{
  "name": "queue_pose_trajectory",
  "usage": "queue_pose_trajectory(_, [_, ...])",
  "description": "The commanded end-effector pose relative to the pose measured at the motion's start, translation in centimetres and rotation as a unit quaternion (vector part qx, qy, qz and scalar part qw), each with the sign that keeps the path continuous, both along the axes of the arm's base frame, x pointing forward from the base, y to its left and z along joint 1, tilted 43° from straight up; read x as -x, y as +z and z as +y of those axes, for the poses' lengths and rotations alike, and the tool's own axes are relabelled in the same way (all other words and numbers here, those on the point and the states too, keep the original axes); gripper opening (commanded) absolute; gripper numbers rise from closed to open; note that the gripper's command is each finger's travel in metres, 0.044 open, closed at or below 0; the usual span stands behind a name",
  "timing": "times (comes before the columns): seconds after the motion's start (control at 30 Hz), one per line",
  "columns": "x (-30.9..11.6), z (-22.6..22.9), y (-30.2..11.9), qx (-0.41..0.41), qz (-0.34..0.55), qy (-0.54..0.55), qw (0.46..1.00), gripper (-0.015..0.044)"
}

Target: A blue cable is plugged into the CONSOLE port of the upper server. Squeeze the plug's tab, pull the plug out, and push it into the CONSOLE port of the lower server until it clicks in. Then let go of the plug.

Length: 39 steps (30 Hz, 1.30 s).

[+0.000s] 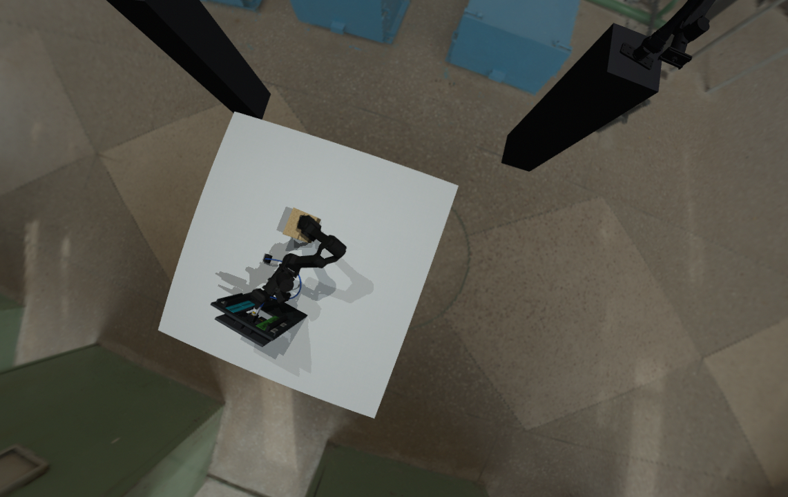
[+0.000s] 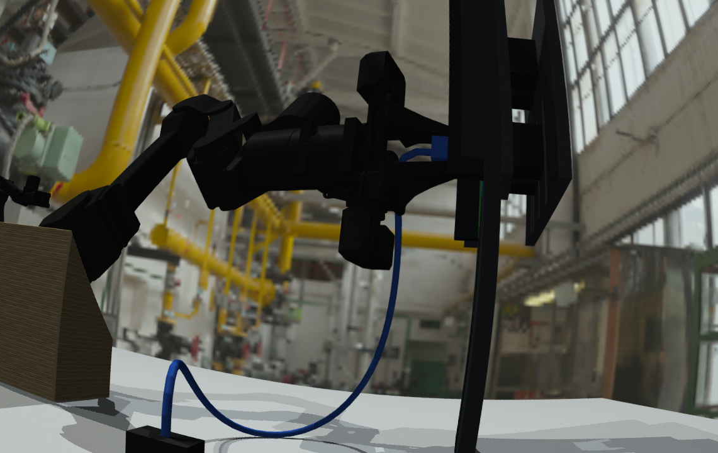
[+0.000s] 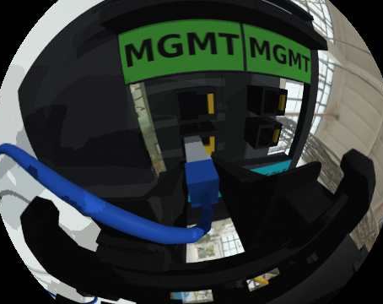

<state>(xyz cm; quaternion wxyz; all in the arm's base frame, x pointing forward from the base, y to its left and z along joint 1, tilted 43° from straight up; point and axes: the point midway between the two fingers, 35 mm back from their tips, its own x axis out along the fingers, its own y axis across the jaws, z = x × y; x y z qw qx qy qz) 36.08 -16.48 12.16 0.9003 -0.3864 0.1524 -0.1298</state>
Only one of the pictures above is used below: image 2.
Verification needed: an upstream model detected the blue cable with plug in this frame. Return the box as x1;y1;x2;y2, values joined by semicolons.
161;136;448;438

